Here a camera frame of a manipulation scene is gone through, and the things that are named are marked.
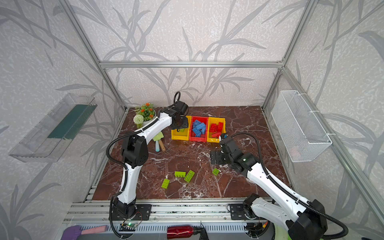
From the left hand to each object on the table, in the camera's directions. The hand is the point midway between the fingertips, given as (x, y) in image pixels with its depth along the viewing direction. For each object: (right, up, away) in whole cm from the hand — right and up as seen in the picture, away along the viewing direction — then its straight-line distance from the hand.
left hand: (185, 121), depth 98 cm
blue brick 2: (+7, -2, +7) cm, 10 cm away
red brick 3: (+21, -10, +3) cm, 23 cm away
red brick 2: (+19, -5, +7) cm, 21 cm away
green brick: (-9, -35, -16) cm, 39 cm away
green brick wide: (0, -5, -13) cm, 14 cm away
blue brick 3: (+7, -8, +2) cm, 11 cm away
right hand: (+20, -15, -18) cm, 31 cm away
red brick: (+24, -4, +7) cm, 25 cm away
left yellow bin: (-8, -10, +6) cm, 14 cm away
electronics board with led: (-25, -52, -26) cm, 63 cm away
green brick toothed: (-2, -30, -13) cm, 33 cm away
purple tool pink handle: (-48, -51, -30) cm, 76 cm away
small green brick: (+19, -30, -11) cm, 37 cm away
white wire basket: (+53, -6, -36) cm, 65 cm away
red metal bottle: (+2, -49, -33) cm, 59 cm away
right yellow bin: (+21, 0, +11) cm, 23 cm away
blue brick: (+11, -4, +5) cm, 13 cm away
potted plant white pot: (-28, +4, +1) cm, 28 cm away
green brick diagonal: (+4, -32, -12) cm, 34 cm away
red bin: (+12, -12, -1) cm, 17 cm away
